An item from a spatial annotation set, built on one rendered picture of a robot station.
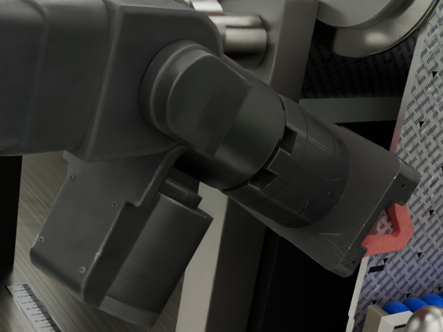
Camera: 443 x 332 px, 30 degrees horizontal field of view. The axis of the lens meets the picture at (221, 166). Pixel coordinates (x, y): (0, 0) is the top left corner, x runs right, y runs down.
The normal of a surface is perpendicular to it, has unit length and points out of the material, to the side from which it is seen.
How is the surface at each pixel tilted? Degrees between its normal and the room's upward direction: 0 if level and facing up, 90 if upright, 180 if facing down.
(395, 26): 90
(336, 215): 62
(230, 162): 111
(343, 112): 90
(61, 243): 67
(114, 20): 85
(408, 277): 90
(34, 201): 0
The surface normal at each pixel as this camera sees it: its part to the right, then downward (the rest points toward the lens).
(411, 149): 0.53, 0.38
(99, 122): 0.74, 0.40
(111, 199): -0.50, -0.20
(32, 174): 0.16, -0.92
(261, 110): 0.73, -0.14
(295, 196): 0.29, 0.68
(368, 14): -0.84, 0.06
